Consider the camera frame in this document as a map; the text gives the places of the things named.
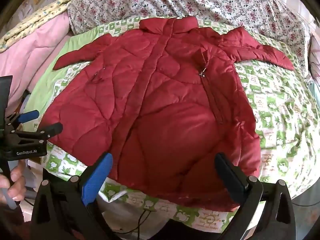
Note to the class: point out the green checkered bed sheet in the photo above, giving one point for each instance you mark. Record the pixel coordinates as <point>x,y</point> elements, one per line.
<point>275,100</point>

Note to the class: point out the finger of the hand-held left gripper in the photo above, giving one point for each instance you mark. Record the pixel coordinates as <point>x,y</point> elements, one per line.
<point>51,129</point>
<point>28,115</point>

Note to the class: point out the person's left hand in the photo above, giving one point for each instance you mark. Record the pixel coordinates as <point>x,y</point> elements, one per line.
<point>17,187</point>

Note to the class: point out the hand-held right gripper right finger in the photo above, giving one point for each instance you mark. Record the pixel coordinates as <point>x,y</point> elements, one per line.
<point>230,177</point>

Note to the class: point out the red quilted jacket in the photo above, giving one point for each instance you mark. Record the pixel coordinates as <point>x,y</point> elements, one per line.
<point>160,100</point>

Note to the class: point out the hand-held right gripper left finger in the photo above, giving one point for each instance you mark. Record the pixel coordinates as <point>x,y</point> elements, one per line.
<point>96,180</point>

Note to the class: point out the yellow floral quilt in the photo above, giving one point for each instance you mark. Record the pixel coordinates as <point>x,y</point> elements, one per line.
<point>35,20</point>

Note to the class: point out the pink blanket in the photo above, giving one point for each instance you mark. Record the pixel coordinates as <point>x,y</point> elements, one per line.
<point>30,55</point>

